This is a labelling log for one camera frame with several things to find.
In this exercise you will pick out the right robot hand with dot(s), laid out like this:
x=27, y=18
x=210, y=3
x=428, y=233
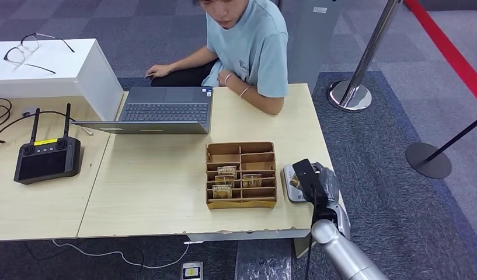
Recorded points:
x=331, y=183

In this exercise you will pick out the person's left hand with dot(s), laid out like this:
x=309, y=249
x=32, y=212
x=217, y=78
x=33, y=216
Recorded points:
x=224, y=78

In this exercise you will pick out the person's right hand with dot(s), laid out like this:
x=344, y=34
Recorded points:
x=161, y=71

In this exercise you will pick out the wooden card organizer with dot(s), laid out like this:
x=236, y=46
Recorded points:
x=257, y=160

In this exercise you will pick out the person's left forearm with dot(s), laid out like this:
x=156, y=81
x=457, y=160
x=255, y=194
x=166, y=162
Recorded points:
x=261, y=102

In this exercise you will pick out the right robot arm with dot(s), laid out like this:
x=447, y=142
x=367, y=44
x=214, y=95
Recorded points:
x=346, y=255

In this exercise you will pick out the white card reader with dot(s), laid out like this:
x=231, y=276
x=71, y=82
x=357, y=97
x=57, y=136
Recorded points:
x=294, y=196

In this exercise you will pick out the person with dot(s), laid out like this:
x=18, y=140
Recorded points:
x=253, y=42

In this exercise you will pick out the grey laptop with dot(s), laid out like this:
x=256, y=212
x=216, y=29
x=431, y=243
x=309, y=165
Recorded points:
x=164, y=111

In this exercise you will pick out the grey kiosk panel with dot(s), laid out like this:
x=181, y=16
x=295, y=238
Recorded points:
x=311, y=46

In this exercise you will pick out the white plug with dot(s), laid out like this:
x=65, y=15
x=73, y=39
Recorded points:
x=87, y=131

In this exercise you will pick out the white box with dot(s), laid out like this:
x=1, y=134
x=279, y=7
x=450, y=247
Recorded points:
x=48, y=63

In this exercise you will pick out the black rimmed eyeglasses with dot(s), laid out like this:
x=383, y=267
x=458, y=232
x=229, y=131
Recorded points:
x=30, y=43

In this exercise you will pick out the small grey adapter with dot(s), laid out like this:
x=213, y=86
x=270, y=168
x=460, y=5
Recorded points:
x=29, y=111

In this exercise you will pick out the black remote controller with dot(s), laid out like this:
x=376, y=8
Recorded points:
x=44, y=163

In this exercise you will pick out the steel floor socket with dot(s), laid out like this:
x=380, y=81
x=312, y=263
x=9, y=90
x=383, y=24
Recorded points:
x=191, y=271

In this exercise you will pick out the red barrier belt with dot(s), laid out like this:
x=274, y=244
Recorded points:
x=451, y=48

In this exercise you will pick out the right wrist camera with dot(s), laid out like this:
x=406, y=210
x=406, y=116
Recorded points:
x=309, y=181

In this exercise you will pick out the chrome stanchion post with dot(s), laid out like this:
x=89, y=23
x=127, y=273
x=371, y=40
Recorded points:
x=349, y=95

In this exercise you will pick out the black stanchion post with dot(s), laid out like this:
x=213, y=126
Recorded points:
x=428, y=160

